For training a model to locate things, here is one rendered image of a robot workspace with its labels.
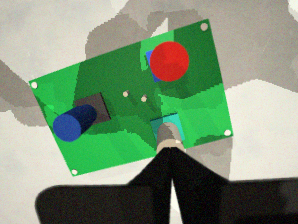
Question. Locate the green circuit board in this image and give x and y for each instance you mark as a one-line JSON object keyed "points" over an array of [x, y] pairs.
{"points": [[99, 110]]}

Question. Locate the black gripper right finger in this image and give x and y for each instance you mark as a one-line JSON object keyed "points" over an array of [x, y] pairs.
{"points": [[205, 197]]}

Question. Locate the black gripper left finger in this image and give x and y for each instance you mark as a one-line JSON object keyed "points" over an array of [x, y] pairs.
{"points": [[145, 199]]}

